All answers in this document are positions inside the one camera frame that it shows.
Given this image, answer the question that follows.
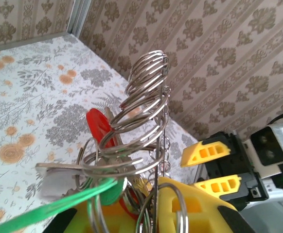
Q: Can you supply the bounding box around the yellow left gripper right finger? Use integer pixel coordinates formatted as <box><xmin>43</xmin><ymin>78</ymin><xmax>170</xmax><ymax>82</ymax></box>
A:
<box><xmin>156</xmin><ymin>176</ymin><xmax>256</xmax><ymax>233</ymax></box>

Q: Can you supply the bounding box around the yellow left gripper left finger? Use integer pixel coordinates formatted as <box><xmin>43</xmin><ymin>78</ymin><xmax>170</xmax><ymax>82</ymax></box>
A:
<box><xmin>42</xmin><ymin>201</ymin><xmax>142</xmax><ymax>233</ymax></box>

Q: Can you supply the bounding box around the green plastic key tag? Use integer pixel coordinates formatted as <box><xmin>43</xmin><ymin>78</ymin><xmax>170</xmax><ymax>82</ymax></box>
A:
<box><xmin>0</xmin><ymin>178</ymin><xmax>129</xmax><ymax>233</ymax></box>

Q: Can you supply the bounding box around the pale lilac key tag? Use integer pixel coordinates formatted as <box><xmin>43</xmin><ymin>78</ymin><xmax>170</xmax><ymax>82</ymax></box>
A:
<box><xmin>41</xmin><ymin>169</ymin><xmax>84</xmax><ymax>200</ymax></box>

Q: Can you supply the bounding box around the silver key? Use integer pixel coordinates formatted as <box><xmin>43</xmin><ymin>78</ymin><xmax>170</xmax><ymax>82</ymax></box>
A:
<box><xmin>35</xmin><ymin>162</ymin><xmax>84</xmax><ymax>176</ymax></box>

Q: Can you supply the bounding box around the metal disc with split rings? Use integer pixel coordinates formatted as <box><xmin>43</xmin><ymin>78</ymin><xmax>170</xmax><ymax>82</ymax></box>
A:
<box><xmin>77</xmin><ymin>50</ymin><xmax>190</xmax><ymax>233</ymax></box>

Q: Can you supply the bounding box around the red plastic key tag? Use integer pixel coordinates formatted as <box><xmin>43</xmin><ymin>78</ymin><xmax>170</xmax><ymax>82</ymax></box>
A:
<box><xmin>86</xmin><ymin>108</ymin><xmax>116</xmax><ymax>149</ymax></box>

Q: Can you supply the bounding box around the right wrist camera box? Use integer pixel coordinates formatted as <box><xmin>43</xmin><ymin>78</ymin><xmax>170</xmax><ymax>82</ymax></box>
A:
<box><xmin>243</xmin><ymin>121</ymin><xmax>283</xmax><ymax>202</ymax></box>

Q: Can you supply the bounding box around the aluminium frame post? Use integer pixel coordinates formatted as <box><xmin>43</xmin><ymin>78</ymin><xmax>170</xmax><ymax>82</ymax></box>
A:
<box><xmin>65</xmin><ymin>0</ymin><xmax>95</xmax><ymax>35</ymax></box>

